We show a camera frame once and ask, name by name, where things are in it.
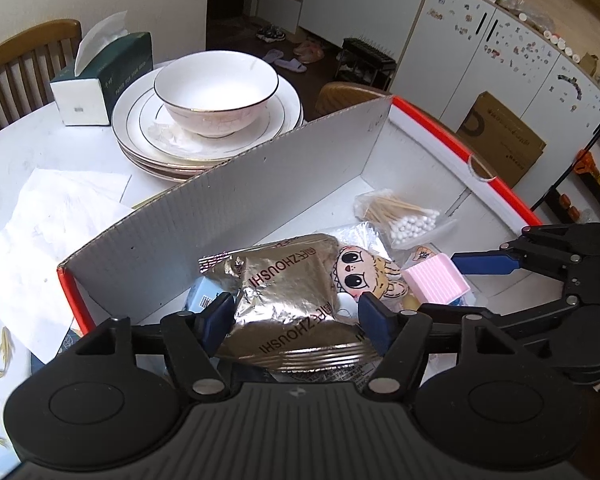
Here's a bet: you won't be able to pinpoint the black metal rack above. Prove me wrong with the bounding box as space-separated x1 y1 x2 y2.
336 37 399 94

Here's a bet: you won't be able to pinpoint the stack of white plates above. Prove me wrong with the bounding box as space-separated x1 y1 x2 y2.
112 57 305 184

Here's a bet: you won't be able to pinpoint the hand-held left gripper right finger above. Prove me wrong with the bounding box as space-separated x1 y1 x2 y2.
357 291 531 403

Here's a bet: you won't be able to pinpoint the white marble desktop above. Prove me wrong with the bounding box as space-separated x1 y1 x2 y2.
0 50 331 480

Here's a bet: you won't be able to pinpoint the blue printed table mat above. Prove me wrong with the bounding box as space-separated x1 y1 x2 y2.
0 280 89 480

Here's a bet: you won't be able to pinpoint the crumpled white paper sheet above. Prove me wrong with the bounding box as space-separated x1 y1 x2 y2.
0 169 133 362

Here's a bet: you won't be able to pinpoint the pink slippers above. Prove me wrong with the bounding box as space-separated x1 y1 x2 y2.
294 40 326 64

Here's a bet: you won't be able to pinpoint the cartoon face plush doll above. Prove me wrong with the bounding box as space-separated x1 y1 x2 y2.
332 243 412 307

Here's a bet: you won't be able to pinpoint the pink ridged block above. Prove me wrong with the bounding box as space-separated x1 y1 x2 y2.
400 254 471 306

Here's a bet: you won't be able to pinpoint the black wire shelf rack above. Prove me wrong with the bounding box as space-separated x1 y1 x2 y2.
530 110 600 227

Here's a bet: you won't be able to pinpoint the white gold-rimmed bowl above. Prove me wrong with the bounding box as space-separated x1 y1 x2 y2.
153 50 280 137

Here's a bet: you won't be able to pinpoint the brown cardboard carton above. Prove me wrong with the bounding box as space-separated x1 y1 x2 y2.
456 91 547 189

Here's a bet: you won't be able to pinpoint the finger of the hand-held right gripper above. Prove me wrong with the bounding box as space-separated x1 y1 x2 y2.
415 285 582 334
451 222 600 287

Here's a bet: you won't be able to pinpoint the red cardboard box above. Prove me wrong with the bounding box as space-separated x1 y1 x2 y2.
56 94 544 363

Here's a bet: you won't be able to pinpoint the flat white paper sheet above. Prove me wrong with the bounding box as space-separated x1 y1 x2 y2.
27 167 134 207

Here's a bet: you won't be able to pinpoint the white sticker-covered cabinet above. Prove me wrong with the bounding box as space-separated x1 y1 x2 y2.
390 0 600 241

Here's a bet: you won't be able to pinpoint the light blue small box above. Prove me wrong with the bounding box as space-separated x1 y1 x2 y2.
186 276 232 314

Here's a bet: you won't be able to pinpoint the curved-back wooden chair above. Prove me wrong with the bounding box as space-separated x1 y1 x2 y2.
316 81 397 121

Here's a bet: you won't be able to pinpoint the gold foil snack packet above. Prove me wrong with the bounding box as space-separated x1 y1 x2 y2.
198 233 384 372

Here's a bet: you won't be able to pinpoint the green white tissue box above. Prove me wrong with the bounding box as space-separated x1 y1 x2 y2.
50 10 155 127

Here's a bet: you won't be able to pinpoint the cotton swab bag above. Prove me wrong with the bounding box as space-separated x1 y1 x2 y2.
354 189 459 251

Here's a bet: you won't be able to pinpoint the slatted wooden dining chair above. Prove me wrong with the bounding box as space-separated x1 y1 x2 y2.
0 19 84 137

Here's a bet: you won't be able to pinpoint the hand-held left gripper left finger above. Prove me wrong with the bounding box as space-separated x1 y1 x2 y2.
55 291 237 402

